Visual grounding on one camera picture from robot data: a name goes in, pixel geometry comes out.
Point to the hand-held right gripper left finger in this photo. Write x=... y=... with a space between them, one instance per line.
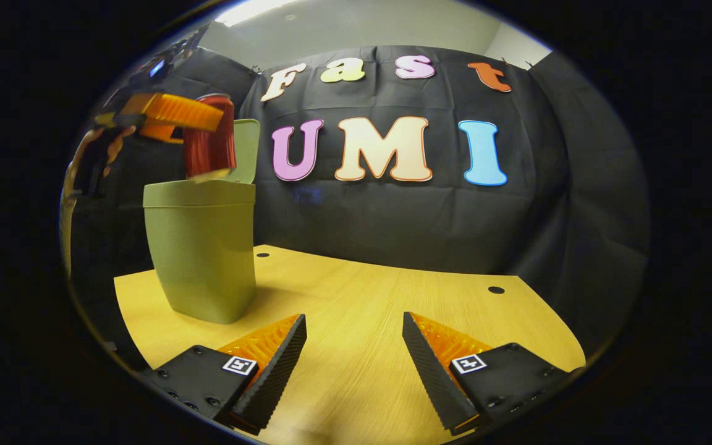
x=275 y=377

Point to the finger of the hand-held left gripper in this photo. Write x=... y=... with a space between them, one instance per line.
x=161 y=133
x=177 y=111

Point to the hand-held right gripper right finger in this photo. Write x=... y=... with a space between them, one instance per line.
x=433 y=377

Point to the red pop can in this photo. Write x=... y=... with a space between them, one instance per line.
x=211 y=151

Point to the green desktop garbage bin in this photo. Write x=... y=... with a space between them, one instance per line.
x=204 y=253

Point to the wooden desktop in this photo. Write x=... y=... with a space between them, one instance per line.
x=356 y=321

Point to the black backdrop cloth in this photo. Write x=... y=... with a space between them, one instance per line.
x=393 y=216

